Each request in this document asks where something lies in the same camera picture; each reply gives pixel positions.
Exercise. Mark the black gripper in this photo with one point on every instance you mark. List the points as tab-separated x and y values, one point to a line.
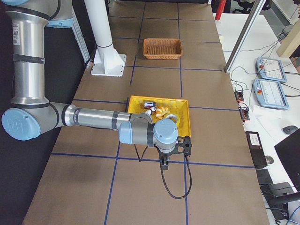
165	154

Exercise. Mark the yellow tape roll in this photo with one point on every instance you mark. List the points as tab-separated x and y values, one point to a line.
172	116

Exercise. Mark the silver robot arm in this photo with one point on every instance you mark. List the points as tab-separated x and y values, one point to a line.
33	114

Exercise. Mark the yellow woven basket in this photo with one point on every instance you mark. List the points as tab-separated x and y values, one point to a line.
179	107

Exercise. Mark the brown wicker basket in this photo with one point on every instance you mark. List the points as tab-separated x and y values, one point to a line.
162	48

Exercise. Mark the yellow toy croissant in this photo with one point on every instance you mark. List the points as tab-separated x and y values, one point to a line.
161	111

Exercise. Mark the black power adapter box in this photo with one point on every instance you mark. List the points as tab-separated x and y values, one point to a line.
256	149

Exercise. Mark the black laptop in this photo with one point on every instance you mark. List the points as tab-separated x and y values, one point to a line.
288	151

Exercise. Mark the lower teach pendant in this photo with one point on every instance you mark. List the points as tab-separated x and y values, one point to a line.
270	94

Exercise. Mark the teach pendant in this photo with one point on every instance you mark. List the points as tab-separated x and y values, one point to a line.
270	94
271	69

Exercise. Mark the black computer mouse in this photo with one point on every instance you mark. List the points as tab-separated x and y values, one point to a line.
289	129

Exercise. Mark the upper teach pendant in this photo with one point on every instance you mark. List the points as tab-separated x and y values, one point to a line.
271	69

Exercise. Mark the red cylinder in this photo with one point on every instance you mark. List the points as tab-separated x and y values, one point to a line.
220	9

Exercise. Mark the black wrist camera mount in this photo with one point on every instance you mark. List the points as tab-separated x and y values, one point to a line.
183	146

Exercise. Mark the white pedestal column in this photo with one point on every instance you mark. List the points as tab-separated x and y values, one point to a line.
107	61

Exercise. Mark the aluminium frame post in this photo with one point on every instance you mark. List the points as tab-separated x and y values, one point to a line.
255	11

